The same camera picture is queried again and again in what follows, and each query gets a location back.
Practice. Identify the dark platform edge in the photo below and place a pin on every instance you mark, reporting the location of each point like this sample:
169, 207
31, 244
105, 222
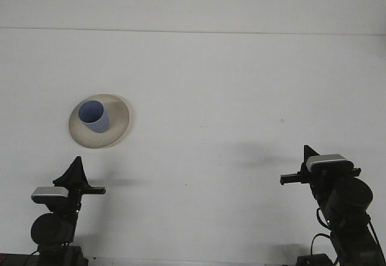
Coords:
12, 260

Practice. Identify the pale grey camera box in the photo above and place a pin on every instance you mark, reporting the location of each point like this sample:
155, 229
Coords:
327, 159
48, 191

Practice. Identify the pale round plate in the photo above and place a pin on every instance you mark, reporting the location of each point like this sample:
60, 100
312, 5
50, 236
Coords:
117, 121

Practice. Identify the pale blue cup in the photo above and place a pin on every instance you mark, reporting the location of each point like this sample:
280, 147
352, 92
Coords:
93, 112

